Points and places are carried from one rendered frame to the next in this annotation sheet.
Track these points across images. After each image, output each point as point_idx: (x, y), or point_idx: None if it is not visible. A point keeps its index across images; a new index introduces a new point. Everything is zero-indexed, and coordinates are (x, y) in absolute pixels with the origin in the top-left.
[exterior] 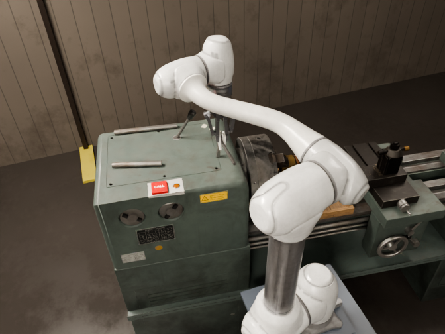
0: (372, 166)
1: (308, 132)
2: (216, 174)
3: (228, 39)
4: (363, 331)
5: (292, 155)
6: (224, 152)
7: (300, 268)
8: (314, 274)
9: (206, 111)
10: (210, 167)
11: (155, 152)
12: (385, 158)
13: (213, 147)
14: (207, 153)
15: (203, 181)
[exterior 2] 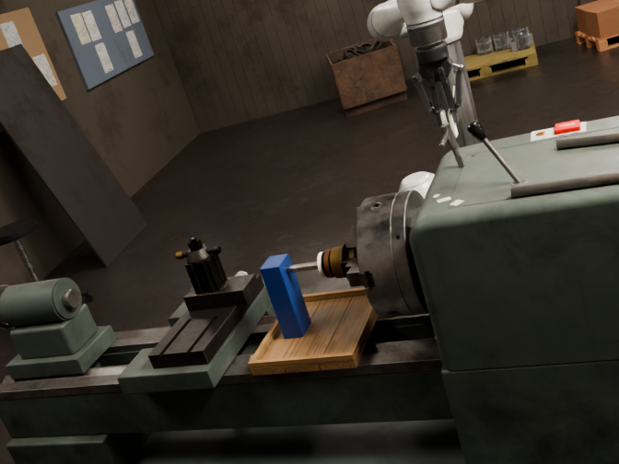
0: (221, 291)
1: (387, 3)
2: (476, 150)
3: None
4: None
5: (331, 250)
6: (448, 171)
7: (426, 191)
8: (420, 175)
9: (456, 65)
10: (481, 155)
11: (566, 161)
12: (216, 255)
13: (461, 176)
14: (475, 168)
15: (499, 142)
